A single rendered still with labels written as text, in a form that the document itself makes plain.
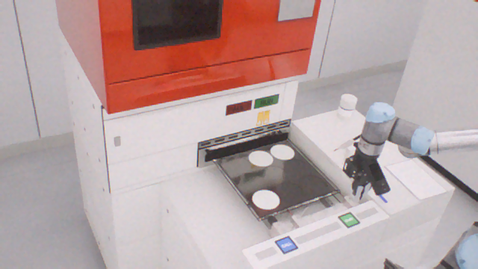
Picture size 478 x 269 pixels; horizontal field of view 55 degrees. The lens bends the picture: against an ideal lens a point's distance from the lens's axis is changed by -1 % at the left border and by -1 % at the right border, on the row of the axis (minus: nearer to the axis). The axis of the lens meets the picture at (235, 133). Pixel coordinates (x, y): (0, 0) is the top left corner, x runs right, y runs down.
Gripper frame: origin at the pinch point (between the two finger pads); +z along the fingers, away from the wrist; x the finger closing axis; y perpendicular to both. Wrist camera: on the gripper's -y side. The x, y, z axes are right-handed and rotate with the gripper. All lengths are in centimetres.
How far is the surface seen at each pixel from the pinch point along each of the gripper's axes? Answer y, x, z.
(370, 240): -3.9, -8.8, 20.0
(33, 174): 183, 87, 105
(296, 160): 41.0, -7.1, 16.1
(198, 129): 59, 30, 2
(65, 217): 137, 76, 106
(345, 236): -3.9, 5.8, 10.7
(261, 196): 28.2, 18.0, 16.0
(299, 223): 10.7, 13.1, 15.2
